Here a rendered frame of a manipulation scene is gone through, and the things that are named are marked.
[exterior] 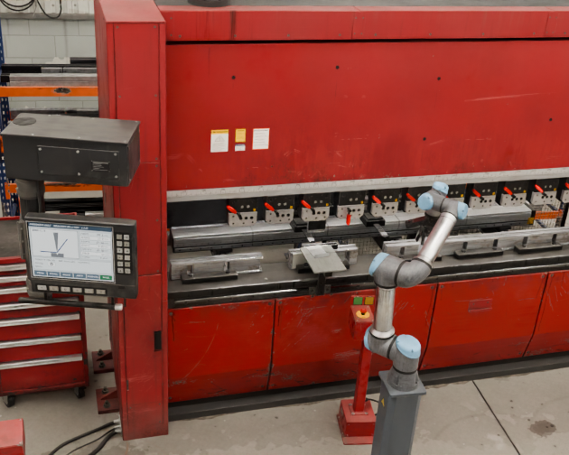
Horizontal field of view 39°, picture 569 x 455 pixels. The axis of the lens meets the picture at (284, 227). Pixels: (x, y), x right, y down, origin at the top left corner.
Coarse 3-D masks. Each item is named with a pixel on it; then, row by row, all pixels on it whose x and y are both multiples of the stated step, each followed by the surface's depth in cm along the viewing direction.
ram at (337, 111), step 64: (192, 64) 372; (256, 64) 381; (320, 64) 390; (384, 64) 399; (448, 64) 409; (512, 64) 419; (192, 128) 387; (320, 128) 406; (384, 128) 416; (448, 128) 426; (512, 128) 438; (256, 192) 413
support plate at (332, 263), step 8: (304, 248) 438; (328, 248) 440; (304, 256) 431; (312, 256) 431; (328, 256) 432; (336, 256) 433; (312, 264) 424; (320, 264) 425; (328, 264) 425; (336, 264) 426; (320, 272) 418; (328, 272) 419
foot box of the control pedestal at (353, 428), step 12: (348, 408) 457; (372, 408) 458; (348, 420) 448; (360, 420) 449; (372, 420) 449; (348, 432) 450; (360, 432) 451; (372, 432) 452; (348, 444) 447; (360, 444) 448
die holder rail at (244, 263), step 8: (200, 256) 429; (208, 256) 430; (216, 256) 430; (224, 256) 431; (232, 256) 432; (240, 256) 432; (248, 256) 433; (256, 256) 433; (176, 264) 421; (184, 264) 422; (192, 264) 424; (200, 264) 425; (208, 264) 426; (216, 264) 428; (232, 264) 431; (240, 264) 432; (248, 264) 434; (256, 264) 435; (176, 272) 424; (184, 272) 425; (192, 272) 426; (200, 272) 428; (208, 272) 429; (240, 272) 434; (248, 272) 436; (256, 272) 437
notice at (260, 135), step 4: (256, 128) 396; (260, 128) 397; (264, 128) 397; (268, 128) 398; (256, 132) 397; (260, 132) 398; (264, 132) 398; (268, 132) 399; (256, 136) 398; (260, 136) 399; (264, 136) 399; (268, 136) 400; (256, 140) 399; (260, 140) 400; (264, 140) 400; (268, 140) 401; (252, 144) 400; (256, 144) 400; (260, 144) 401; (264, 144) 401; (268, 144) 402; (252, 148) 401; (256, 148) 401; (260, 148) 402; (264, 148) 402
